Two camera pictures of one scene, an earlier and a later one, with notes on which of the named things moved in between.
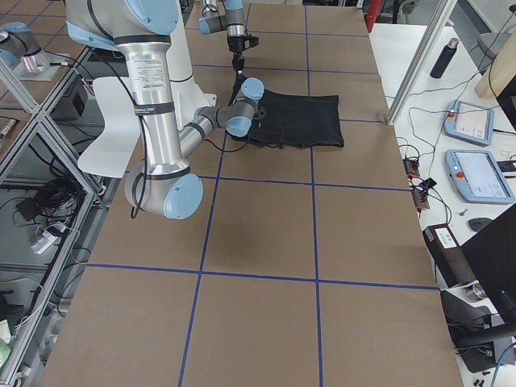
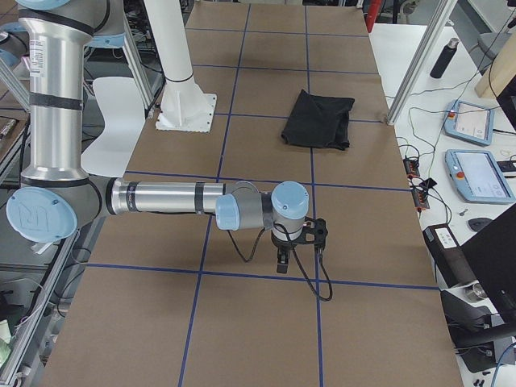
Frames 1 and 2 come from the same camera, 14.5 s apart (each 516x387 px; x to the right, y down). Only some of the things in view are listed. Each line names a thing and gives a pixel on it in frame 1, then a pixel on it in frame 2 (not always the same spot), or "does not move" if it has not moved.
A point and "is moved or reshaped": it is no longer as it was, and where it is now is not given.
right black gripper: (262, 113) → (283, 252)
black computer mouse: (476, 223) does not move
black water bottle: (444, 59) does not move
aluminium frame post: (443, 10) does not move
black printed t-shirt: (296, 121) is moved or reshaped
